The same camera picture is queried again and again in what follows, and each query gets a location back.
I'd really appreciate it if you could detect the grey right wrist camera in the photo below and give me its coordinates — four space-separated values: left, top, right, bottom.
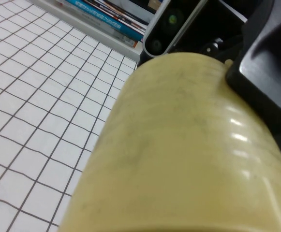
142 0 207 58

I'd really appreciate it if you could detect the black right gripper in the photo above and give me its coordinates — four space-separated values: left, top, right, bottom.
171 0 276 62

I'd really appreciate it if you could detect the stack of books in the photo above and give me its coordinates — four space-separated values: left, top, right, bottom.
65 0 147 42

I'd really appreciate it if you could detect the dark red spine book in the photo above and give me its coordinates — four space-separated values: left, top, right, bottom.
83 0 151 28

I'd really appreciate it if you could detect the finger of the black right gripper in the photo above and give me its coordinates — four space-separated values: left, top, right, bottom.
138 49 157 69

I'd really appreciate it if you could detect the white book shelf board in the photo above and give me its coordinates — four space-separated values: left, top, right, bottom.
29 0 144 62

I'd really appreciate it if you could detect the white black-checked tablecloth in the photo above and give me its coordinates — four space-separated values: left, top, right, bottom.
0 0 139 232

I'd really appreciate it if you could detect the yellow plastic cup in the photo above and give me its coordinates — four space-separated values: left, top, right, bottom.
59 52 281 232

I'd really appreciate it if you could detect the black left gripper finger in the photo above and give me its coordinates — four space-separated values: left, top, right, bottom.
224 0 281 174

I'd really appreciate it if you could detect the brown cardboard box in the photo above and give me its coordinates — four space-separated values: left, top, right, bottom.
147 0 166 11

